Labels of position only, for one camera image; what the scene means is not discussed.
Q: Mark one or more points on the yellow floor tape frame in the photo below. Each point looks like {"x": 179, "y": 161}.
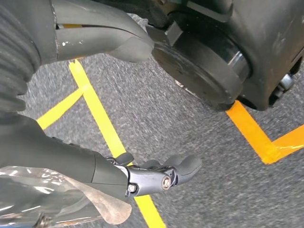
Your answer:
{"x": 99, "y": 119}

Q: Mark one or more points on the orange-yellow floor tape corner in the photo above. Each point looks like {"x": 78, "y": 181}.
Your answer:
{"x": 251, "y": 132}

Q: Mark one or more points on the glossy silver curved shell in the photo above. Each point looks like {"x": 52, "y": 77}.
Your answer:
{"x": 47, "y": 195}

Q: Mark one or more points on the black robot foot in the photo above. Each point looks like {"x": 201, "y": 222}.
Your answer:
{"x": 261, "y": 37}

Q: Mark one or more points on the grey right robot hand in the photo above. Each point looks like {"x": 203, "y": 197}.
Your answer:
{"x": 71, "y": 157}

